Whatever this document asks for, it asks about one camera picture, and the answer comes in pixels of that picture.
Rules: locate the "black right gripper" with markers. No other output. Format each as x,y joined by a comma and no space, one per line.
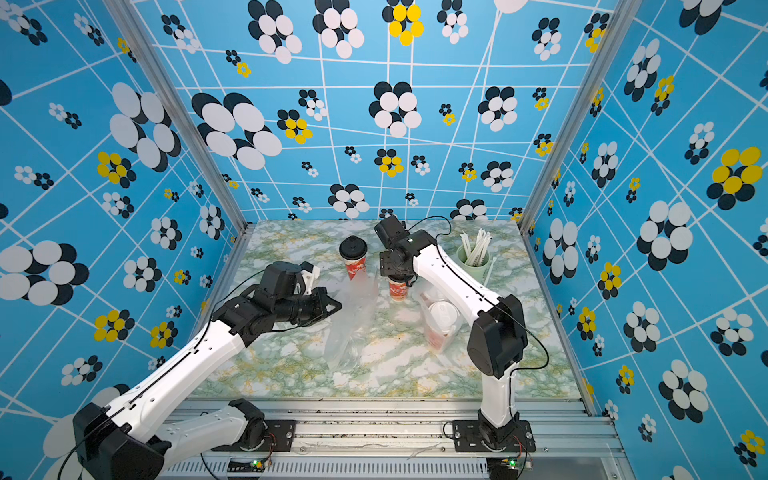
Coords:
385,263

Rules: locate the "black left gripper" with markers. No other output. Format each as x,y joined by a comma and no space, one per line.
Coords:
323,299

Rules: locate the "translucent plastic carrier bag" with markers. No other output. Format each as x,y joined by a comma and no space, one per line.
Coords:
418,289

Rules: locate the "red cup white lid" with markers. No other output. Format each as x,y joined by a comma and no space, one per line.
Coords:
430,297

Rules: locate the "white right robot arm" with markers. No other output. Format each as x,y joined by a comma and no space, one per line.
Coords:
498,331

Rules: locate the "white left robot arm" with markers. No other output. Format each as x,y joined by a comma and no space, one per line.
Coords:
130,438

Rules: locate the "green straw holder cup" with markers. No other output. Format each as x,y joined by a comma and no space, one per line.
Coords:
478,272

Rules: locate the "white paper straws bundle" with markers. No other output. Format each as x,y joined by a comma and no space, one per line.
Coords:
476,249

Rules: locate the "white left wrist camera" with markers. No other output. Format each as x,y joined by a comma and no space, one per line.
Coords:
310,275

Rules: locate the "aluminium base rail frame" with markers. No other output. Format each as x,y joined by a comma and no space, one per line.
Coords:
409,439

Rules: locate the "aluminium right corner post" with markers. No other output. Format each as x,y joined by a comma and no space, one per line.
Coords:
621,21

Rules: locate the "aluminium corner post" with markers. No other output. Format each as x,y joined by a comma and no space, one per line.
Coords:
621,21
127,21

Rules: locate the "aluminium left corner post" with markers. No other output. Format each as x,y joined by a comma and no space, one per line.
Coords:
127,21

